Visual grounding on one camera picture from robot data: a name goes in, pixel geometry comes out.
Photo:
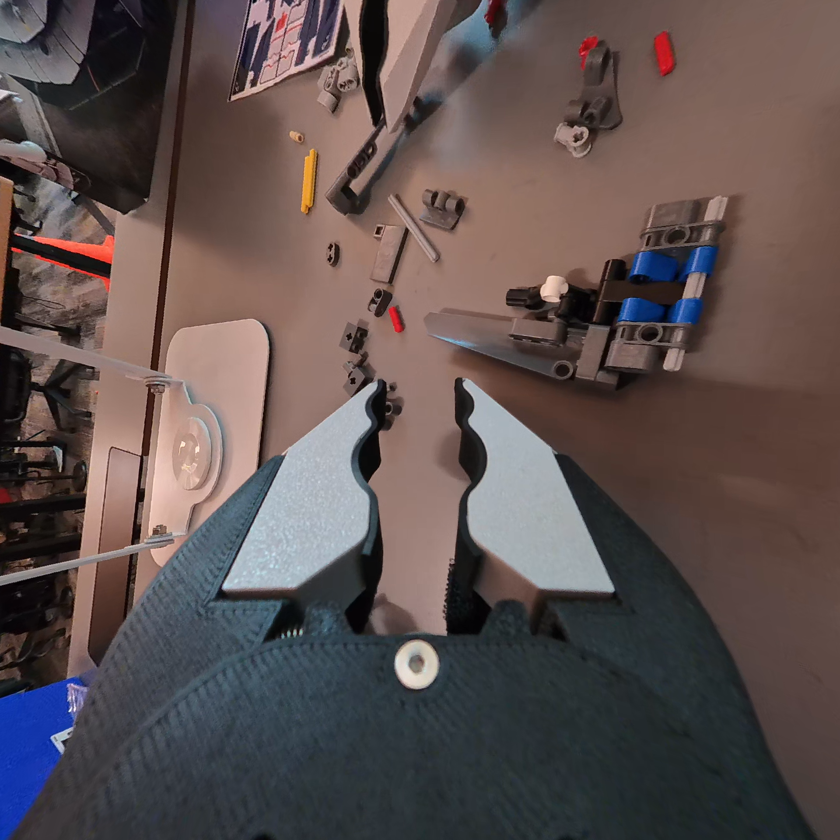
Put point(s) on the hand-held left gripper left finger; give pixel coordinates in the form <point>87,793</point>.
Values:
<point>302,525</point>

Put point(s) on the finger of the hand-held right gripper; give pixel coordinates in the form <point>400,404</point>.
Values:
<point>358,26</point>
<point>407,52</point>

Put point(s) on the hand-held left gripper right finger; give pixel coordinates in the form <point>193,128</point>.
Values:
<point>544,525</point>

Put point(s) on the dark grey lego blade panel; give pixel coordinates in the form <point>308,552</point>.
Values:
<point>358,167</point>

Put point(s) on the dark grey lego lever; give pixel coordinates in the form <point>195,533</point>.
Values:
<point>594,75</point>

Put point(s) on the blue grey lego assembly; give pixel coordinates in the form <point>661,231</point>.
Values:
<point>646,266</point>

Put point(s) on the curved light grey lego piece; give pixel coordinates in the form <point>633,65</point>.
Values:
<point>328,100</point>

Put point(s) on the red lego pin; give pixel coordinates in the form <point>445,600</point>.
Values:
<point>664,52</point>
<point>586,47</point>
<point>396,319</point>
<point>495,12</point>

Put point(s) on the grey double lego connector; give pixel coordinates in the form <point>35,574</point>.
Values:
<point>441,207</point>

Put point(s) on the grey lego cube brick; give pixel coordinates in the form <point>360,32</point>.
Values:
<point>354,334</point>
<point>354,375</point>

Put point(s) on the yellow lego axle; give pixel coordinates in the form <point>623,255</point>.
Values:
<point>309,182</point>

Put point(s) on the light grey lego axle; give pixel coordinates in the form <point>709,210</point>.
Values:
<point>413,228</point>

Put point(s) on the light grey lego axle connector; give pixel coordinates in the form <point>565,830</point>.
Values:
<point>574,139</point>

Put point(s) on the dark grey flat lego tile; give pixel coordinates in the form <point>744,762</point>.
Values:
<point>388,253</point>

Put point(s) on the small dark grey lego connector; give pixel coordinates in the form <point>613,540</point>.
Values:
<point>380,302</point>

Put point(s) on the lego set box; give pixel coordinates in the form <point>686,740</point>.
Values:
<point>98,131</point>

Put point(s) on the sticker sheet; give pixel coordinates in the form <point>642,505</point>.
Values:
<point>282,46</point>

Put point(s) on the grey rectangular desk panel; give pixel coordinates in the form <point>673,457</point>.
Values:
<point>115,499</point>

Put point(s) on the black metal shelving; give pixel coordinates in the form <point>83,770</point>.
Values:
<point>39,420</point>

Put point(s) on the white marker label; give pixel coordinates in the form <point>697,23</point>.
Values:
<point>63,740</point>

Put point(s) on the orange bar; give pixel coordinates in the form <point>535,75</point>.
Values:
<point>72,254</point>

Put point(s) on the blue plastic bin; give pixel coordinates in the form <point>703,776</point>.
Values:
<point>26,774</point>

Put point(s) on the pale stand bracket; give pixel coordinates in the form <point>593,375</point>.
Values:
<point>190,453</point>

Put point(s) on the white rounded base plate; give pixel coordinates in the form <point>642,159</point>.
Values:
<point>223,354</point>

